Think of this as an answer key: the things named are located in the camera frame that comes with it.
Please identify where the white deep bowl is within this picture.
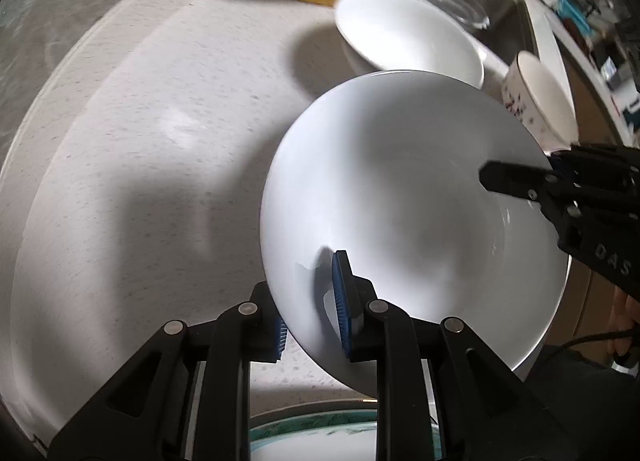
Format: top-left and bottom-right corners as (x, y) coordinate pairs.
(334, 0), (485, 88)

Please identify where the glass bowl in sink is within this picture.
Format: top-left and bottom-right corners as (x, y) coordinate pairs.
(427, 0), (491, 30)

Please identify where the stainless steel sink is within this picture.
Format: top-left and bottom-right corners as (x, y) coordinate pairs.
(414, 0), (542, 72)

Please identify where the large teal rimmed plate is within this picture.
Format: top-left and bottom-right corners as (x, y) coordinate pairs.
(248, 399), (444, 461)

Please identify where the right hand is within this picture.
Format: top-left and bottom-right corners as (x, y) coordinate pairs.
(612, 288), (640, 331)

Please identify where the floral patterned cup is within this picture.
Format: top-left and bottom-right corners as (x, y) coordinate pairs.
(501, 51), (578, 154)

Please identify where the large white shallow bowl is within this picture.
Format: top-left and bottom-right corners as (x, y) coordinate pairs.
(260, 71), (568, 395)

